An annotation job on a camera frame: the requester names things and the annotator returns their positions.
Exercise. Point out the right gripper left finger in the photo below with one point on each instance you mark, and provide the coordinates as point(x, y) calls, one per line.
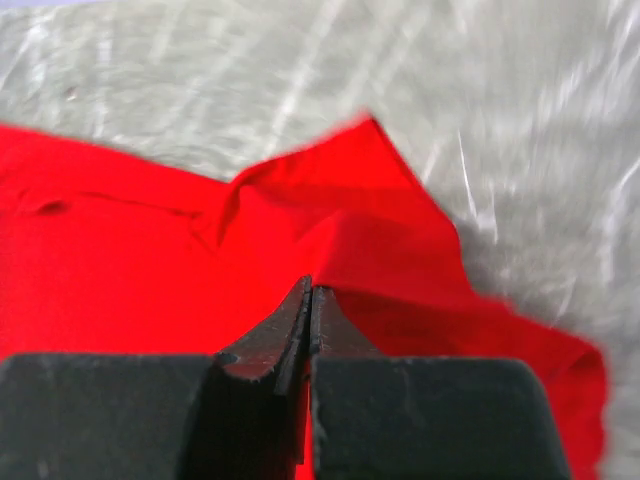
point(237, 414)

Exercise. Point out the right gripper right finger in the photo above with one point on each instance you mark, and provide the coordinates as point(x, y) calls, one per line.
point(375, 416)

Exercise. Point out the red t shirt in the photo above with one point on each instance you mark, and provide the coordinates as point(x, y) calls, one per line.
point(102, 251)

